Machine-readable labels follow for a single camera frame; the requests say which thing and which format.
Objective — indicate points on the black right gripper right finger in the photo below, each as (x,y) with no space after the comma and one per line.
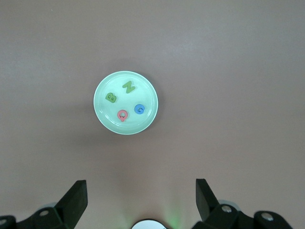
(226,219)

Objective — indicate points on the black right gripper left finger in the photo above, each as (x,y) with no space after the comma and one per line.
(59,217)

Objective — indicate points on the red foam letter Q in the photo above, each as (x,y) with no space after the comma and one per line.
(118,115)

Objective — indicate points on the green foam letter B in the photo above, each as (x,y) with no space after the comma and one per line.
(110,98)

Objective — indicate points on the blue foam letter G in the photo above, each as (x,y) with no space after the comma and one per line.
(136,109)

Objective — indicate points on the green foam letter N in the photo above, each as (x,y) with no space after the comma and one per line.
(128,87)

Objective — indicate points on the pale green plate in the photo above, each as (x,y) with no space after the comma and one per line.
(133,124)

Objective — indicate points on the brown table cover mat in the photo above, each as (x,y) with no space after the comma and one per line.
(214,71)

